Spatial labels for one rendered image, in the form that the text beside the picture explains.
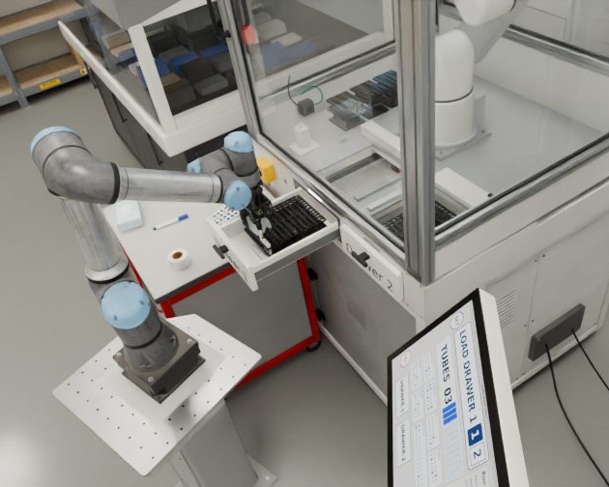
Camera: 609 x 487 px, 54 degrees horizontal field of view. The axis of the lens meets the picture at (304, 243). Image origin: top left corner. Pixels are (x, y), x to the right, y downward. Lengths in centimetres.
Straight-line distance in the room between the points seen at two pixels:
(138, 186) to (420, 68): 67
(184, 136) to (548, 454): 189
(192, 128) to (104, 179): 127
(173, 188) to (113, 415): 69
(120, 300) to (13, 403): 155
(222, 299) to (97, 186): 94
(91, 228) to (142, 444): 59
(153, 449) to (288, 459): 87
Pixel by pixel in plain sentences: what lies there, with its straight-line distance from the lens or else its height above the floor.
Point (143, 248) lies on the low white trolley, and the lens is 225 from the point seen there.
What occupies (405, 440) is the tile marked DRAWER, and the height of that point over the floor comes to 101.
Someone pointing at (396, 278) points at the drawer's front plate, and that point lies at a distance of 169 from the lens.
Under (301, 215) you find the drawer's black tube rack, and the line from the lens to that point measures 196.
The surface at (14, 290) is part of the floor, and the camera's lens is 365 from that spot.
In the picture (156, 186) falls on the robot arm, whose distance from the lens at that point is 143.
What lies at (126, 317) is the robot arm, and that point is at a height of 106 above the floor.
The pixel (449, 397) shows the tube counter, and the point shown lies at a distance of 122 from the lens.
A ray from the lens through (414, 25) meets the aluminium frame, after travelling 123.
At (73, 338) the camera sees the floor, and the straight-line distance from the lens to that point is 319.
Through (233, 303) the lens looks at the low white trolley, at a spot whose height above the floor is 54.
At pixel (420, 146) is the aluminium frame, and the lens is 134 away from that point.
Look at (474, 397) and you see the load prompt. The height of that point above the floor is 116.
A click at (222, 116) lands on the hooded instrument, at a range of 264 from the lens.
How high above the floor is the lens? 213
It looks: 42 degrees down
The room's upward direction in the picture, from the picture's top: 11 degrees counter-clockwise
